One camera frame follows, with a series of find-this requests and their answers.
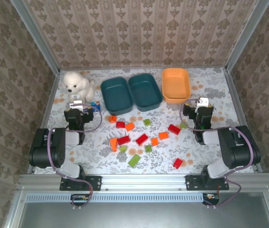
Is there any long red lego brick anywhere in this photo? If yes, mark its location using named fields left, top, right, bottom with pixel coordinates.
left=135, top=133, right=148, bottom=146
left=116, top=135, right=131, bottom=145
left=167, top=124, right=181, bottom=135

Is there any long green lego brick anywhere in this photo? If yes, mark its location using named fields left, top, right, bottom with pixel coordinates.
left=128, top=154, right=142, bottom=168

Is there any small blue white carton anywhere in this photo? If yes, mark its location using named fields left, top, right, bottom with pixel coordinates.
left=90, top=101, right=102, bottom=114

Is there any white plush dog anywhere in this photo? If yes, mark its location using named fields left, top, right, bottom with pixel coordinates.
left=62, top=71, right=96, bottom=104

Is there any teal plastic container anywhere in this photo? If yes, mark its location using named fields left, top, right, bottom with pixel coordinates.
left=100, top=76, right=134, bottom=115
left=128, top=73, right=163, bottom=112

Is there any orange plastic container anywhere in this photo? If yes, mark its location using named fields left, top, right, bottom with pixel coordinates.
left=161, top=67, right=192, bottom=105

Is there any grey metal panel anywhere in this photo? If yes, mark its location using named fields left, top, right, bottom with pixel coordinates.
left=18, top=202, right=269, bottom=228

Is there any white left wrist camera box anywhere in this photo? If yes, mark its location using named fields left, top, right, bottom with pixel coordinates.
left=69, top=100, right=84, bottom=111

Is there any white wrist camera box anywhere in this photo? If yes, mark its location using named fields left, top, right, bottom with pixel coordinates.
left=195, top=96, right=210, bottom=114
left=69, top=100, right=84, bottom=111

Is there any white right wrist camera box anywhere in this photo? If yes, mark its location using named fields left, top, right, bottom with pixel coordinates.
left=195, top=96, right=210, bottom=114

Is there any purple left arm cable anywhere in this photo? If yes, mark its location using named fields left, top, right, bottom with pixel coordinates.
left=47, top=103, right=103, bottom=211

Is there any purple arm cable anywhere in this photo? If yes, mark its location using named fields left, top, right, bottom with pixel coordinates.
left=179, top=98, right=254, bottom=208
left=47, top=103, right=103, bottom=211

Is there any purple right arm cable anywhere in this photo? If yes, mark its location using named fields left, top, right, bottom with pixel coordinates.
left=179, top=98, right=254, bottom=208

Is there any aluminium side rail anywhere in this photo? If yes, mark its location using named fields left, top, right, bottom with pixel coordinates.
left=224, top=67, right=264, bottom=173
left=27, top=70, right=61, bottom=174

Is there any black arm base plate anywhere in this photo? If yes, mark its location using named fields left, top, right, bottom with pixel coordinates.
left=59, top=175, right=102, bottom=191
left=185, top=174, right=230, bottom=191

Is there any black cable port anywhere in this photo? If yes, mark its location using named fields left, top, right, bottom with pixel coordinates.
left=202, top=192, right=220, bottom=206

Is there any wide aluminium extrusion rail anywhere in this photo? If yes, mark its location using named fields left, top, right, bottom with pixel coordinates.
left=18, top=173, right=269, bottom=192

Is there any aluminium frame post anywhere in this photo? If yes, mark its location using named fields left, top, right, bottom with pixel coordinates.
left=224, top=0, right=269, bottom=72
left=9, top=0, right=61, bottom=73

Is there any grey slotted cable duct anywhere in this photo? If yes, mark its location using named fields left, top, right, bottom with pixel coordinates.
left=26, top=192, right=206, bottom=203

